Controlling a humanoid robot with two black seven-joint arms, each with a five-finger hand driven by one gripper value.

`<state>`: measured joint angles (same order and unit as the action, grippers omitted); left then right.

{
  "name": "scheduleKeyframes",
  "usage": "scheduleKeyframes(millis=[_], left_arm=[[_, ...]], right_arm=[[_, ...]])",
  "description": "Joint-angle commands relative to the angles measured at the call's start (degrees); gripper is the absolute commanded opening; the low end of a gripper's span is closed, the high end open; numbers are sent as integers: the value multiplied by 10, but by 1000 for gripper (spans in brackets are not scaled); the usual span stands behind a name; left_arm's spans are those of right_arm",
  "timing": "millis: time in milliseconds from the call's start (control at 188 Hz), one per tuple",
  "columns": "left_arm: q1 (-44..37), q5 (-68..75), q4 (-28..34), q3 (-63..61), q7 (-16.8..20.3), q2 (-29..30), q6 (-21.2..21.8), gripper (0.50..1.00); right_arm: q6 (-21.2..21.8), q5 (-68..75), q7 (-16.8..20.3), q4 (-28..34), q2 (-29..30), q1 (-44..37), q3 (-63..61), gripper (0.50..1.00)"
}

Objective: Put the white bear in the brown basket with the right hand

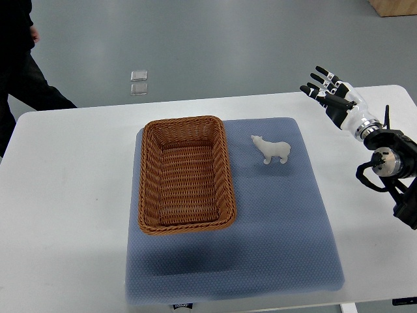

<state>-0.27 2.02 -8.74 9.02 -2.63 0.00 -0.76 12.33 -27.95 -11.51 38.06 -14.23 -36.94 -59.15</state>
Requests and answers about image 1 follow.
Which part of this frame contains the table control panel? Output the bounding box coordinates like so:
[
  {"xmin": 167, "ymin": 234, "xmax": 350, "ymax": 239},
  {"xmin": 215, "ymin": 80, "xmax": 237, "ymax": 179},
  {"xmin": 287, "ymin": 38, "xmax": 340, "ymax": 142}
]
[{"xmin": 392, "ymin": 297, "xmax": 417, "ymax": 306}]

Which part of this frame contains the metal floor plate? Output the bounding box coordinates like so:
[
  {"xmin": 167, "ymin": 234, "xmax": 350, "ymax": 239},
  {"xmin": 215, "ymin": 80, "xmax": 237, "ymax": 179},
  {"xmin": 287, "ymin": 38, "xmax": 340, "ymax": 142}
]
[
  {"xmin": 130, "ymin": 82, "xmax": 148, "ymax": 96},
  {"xmin": 130, "ymin": 70, "xmax": 148, "ymax": 82}
]

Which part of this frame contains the person in black clothes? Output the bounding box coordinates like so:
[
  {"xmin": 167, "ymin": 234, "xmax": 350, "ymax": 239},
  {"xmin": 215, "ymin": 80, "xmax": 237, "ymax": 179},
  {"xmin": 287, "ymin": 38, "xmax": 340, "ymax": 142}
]
[{"xmin": 1, "ymin": 1, "xmax": 76, "ymax": 157}]

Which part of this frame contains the white bear figurine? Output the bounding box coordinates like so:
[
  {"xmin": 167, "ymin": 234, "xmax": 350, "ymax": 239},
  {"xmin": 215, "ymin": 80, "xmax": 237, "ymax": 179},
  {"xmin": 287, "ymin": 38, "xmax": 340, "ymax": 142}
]
[{"xmin": 251, "ymin": 135, "xmax": 291, "ymax": 165}]

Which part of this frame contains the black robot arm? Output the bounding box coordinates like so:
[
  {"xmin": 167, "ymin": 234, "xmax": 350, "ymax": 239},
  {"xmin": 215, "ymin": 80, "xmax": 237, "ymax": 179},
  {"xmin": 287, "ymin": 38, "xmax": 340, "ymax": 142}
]
[{"xmin": 354, "ymin": 106, "xmax": 416, "ymax": 230}]

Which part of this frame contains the lower metal floor plate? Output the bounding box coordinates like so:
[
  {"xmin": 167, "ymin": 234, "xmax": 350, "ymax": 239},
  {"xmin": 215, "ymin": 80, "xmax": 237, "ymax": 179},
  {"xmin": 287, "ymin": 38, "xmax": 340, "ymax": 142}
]
[{"xmin": 130, "ymin": 82, "xmax": 148, "ymax": 96}]

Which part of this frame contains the wooden box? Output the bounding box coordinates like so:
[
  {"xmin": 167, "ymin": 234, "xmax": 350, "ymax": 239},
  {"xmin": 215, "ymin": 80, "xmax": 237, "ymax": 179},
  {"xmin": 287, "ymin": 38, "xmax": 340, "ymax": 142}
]
[{"xmin": 368, "ymin": 0, "xmax": 417, "ymax": 18}]

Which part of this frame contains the blue grey foam mat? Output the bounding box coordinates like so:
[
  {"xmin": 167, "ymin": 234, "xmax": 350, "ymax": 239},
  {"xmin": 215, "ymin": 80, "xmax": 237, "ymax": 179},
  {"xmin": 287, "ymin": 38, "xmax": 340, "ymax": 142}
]
[{"xmin": 125, "ymin": 117, "xmax": 344, "ymax": 306}]

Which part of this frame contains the upper metal floor plate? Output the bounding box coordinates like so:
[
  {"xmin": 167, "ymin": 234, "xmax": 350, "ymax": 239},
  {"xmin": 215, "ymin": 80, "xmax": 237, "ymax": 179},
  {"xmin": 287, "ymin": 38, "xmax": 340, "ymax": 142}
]
[{"xmin": 130, "ymin": 70, "xmax": 148, "ymax": 82}]

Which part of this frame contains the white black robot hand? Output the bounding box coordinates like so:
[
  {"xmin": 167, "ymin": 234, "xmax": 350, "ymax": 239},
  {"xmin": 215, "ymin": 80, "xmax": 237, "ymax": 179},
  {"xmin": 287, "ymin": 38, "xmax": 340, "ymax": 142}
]
[{"xmin": 300, "ymin": 66, "xmax": 382, "ymax": 142}]

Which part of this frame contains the brown wicker basket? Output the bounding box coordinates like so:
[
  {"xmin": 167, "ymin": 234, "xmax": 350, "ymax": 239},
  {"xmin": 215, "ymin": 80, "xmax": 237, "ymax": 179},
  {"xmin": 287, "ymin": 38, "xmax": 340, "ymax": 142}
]
[{"xmin": 137, "ymin": 115, "xmax": 237, "ymax": 235}]

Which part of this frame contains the table label sticker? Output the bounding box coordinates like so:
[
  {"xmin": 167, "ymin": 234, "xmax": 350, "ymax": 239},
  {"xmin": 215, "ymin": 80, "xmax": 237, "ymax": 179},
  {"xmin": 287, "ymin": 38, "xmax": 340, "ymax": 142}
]
[{"xmin": 173, "ymin": 303, "xmax": 193, "ymax": 310}]

